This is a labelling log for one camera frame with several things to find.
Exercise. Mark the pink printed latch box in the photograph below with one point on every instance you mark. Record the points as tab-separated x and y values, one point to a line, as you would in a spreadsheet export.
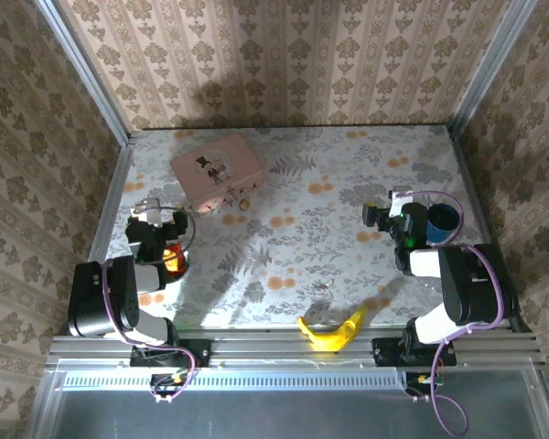
215	164

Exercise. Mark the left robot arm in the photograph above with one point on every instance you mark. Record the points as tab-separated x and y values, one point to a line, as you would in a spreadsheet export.
91	297

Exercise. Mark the blue cup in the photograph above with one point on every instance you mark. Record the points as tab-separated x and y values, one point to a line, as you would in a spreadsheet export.
441	224

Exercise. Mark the floral table cover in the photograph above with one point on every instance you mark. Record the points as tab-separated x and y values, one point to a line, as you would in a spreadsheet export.
302	238

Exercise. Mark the yellow banana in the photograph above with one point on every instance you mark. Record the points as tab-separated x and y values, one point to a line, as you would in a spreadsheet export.
334	336

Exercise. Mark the grey metal panel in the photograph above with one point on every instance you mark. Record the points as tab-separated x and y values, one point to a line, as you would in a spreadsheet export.
279	416

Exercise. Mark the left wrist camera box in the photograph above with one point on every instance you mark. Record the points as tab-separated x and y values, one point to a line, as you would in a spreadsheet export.
148	211

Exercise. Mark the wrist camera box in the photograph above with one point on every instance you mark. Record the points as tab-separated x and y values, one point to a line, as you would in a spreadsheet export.
148	211
400	196

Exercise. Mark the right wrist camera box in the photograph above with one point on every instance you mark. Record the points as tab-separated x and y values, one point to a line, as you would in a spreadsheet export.
400	196

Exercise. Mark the aluminium side rail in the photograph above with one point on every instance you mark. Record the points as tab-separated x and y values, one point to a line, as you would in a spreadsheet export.
112	201
480	201

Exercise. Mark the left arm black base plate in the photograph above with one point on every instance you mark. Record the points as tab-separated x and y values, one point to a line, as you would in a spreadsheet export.
196	354

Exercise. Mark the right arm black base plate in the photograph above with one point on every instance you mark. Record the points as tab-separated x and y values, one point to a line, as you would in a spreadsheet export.
386	352

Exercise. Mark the aluminium front rail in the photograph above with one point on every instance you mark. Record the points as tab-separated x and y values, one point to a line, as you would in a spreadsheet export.
265	350

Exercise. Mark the aluminium corner post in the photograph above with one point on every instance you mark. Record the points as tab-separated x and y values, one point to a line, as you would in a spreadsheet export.
87	73
489	68

